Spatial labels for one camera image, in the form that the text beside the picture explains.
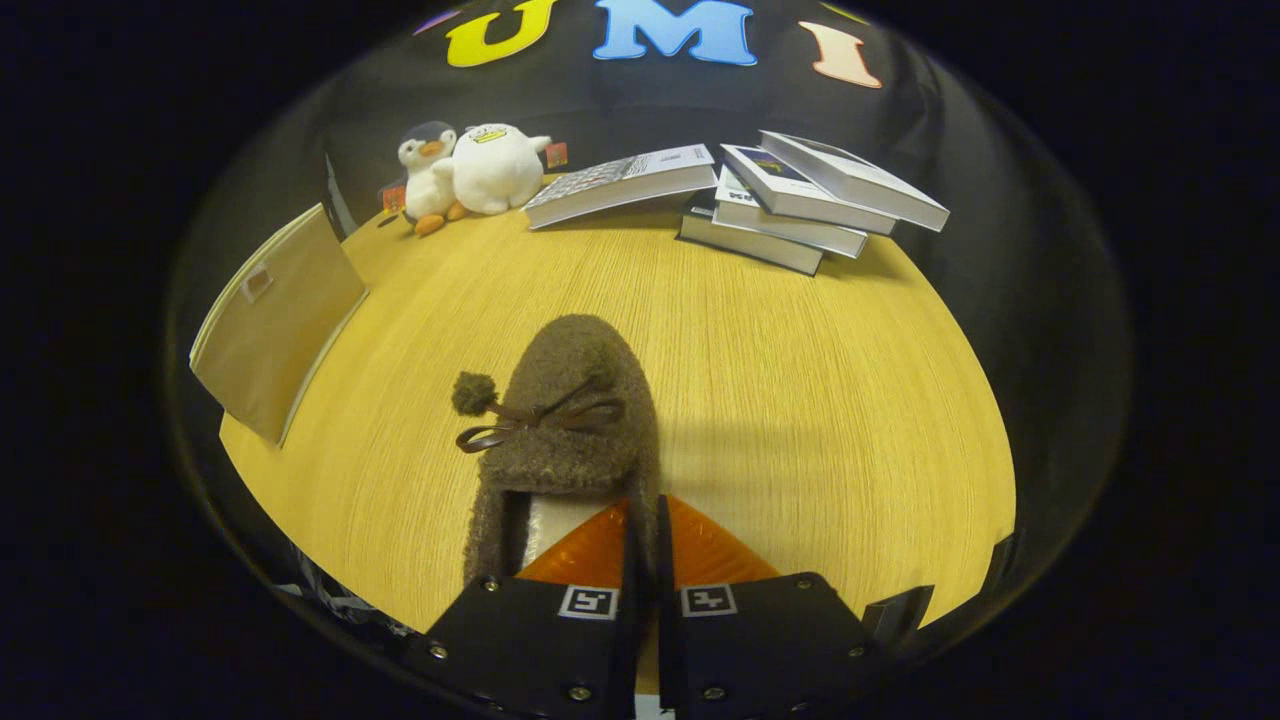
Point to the white paperback book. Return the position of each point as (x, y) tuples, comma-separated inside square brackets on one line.
[(790, 230)]

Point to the white book grey cover photo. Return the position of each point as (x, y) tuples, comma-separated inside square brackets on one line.
[(860, 185)]

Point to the white duck plush toy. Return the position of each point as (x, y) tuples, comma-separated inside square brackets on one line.
[(495, 170)]

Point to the brown fuzzy shoe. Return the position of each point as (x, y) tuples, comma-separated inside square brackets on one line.
[(570, 350)]

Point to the black backdrop cloth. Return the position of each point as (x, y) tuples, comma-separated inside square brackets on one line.
[(950, 150)]

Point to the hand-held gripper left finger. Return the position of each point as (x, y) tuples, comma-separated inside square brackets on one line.
[(530, 650)]

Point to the patterned cover book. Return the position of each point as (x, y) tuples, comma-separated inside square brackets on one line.
[(610, 180)]

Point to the penguin plush toy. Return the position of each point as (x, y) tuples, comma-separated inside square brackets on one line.
[(428, 185)]

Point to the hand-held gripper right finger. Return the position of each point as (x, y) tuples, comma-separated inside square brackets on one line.
[(770, 650)]

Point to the dark grey cover book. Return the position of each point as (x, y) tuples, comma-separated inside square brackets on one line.
[(750, 245)]

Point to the beige fabric storage box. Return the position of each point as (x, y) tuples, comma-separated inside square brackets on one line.
[(290, 330)]

